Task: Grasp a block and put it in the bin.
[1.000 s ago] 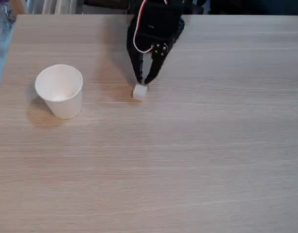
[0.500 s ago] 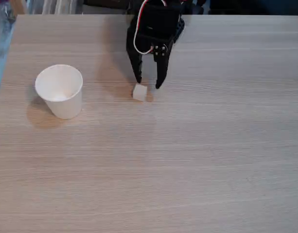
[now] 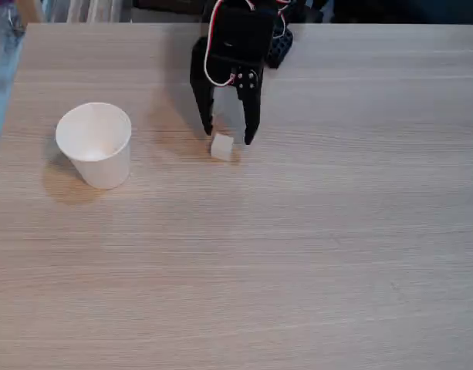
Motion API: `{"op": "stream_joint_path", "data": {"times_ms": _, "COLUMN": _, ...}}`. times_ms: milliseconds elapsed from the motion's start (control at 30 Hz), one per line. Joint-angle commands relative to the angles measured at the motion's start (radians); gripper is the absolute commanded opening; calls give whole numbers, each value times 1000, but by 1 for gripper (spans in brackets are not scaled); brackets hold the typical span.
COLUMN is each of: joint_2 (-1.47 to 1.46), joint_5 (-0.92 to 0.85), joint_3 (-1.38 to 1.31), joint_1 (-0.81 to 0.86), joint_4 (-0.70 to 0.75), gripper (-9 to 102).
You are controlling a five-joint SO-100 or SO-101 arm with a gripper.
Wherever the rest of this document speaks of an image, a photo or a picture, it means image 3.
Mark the small white block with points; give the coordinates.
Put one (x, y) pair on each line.
(221, 148)

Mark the white paper cup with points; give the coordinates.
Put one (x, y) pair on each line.
(101, 169)

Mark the pale striped curtain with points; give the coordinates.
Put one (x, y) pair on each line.
(85, 11)

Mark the wooden chair part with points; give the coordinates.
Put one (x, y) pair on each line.
(28, 9)

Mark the blue fabric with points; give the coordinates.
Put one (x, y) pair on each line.
(2, 58)

